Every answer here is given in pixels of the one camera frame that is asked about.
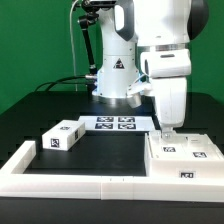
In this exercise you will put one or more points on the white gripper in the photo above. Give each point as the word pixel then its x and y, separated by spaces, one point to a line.
pixel 168 71

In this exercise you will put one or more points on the white U-shaped border frame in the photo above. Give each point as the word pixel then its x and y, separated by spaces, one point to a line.
pixel 15 182

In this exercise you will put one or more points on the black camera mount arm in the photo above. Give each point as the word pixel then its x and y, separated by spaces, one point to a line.
pixel 87 33

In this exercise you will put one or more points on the white cabinet body box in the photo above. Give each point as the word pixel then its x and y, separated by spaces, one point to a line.
pixel 184 167

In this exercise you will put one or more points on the white marker sheet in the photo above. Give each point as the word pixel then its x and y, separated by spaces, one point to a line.
pixel 118 123

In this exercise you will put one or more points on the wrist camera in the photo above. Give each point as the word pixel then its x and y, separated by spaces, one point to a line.
pixel 136 91

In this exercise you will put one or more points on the white cabinet door panel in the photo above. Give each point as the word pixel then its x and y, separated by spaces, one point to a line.
pixel 199 146
pixel 168 147

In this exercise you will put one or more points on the small white cabinet top block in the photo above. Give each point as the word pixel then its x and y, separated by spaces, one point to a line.
pixel 63 135

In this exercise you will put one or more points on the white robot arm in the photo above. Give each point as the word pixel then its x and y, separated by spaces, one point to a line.
pixel 135 26

